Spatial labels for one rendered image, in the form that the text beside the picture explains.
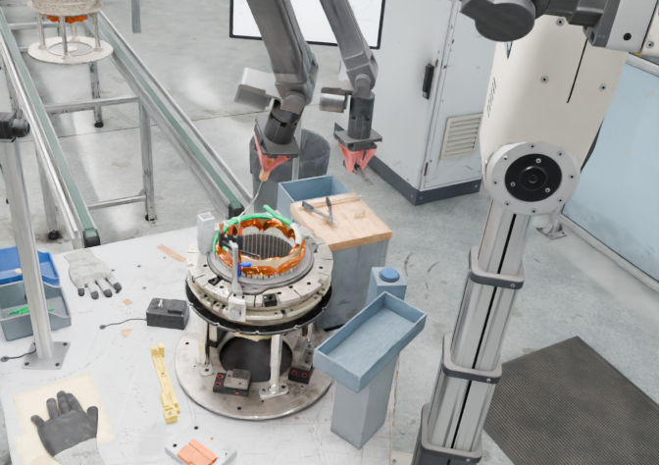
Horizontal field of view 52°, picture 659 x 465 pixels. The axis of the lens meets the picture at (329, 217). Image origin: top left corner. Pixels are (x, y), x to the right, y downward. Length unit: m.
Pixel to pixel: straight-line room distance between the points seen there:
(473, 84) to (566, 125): 2.60
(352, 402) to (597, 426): 1.59
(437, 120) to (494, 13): 2.79
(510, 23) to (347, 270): 0.91
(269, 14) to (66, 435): 0.96
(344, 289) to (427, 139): 2.12
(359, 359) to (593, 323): 2.15
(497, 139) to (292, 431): 0.77
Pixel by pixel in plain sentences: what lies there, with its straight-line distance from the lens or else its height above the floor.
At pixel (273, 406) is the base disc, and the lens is 1.57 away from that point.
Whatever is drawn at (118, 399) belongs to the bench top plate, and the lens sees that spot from 1.63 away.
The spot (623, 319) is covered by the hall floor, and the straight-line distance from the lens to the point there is 3.50.
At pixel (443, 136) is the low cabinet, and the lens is 3.77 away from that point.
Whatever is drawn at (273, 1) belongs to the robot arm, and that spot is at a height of 1.71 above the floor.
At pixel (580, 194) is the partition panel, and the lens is 3.79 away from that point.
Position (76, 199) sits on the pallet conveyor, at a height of 0.76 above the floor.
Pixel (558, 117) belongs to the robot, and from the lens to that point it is 1.16.
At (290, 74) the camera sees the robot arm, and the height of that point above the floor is 1.58.
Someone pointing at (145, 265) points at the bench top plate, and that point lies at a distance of 2.00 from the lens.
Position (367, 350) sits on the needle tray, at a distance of 1.39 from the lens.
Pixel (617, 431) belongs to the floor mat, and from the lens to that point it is 2.91.
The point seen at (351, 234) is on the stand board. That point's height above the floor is 1.07.
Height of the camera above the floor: 1.97
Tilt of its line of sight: 32 degrees down
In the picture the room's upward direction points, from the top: 6 degrees clockwise
